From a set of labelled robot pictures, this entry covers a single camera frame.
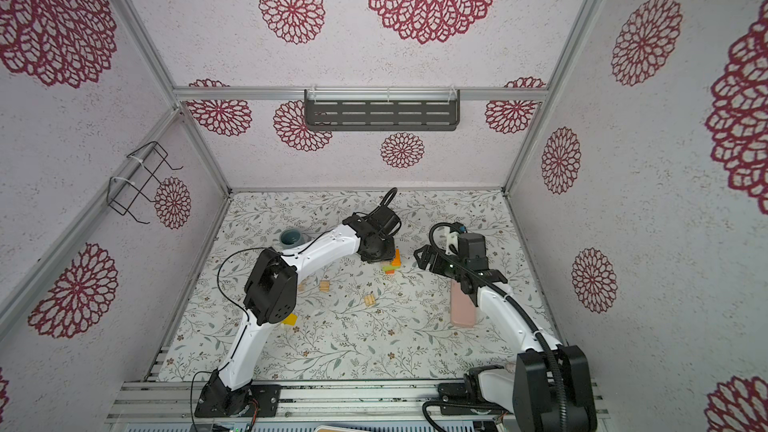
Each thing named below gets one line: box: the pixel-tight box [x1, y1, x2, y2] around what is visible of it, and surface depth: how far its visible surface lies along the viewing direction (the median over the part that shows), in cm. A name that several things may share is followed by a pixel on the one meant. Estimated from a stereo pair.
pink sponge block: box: [450, 279, 476, 327], surface depth 89 cm
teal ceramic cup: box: [280, 229, 304, 246], surface depth 102 cm
